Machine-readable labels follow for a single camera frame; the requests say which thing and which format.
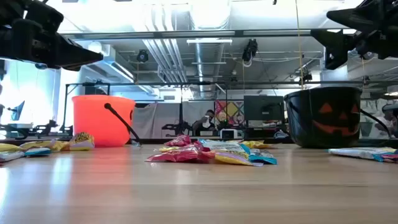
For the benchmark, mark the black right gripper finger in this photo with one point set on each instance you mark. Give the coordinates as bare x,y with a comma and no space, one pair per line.
348,17
337,46

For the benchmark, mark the black background robot arm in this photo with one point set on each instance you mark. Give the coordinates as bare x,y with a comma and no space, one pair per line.
177,127
49,124

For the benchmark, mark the orange halloween bucket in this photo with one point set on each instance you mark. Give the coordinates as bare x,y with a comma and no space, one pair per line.
93,121

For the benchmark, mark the blue screen monitor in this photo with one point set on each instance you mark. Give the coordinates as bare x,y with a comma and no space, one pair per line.
18,111

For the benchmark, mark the black jack-o-lantern bucket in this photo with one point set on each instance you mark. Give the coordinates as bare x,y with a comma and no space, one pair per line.
311,124

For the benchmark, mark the black hanging device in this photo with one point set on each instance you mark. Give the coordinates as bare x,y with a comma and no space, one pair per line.
250,49

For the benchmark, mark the person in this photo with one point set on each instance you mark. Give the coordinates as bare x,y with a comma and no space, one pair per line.
203,126
387,119

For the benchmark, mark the black computer monitor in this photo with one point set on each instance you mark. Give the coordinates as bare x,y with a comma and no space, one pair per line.
263,108

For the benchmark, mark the grey hanging cloth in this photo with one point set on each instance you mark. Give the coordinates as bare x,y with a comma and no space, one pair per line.
155,119

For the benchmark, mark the white ceiling light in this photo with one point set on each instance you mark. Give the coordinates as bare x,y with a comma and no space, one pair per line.
209,41

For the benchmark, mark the white box device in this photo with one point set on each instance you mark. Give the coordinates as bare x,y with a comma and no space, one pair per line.
228,133

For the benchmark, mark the black background rig frame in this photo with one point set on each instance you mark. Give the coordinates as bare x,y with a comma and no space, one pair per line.
87,84

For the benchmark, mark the black ceiling camera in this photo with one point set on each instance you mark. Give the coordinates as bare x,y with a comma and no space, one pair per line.
142,56

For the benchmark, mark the colourful wall poster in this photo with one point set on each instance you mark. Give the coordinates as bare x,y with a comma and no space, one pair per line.
231,112

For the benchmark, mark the silver round ventilation duct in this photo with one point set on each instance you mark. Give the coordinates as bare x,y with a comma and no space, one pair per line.
206,62

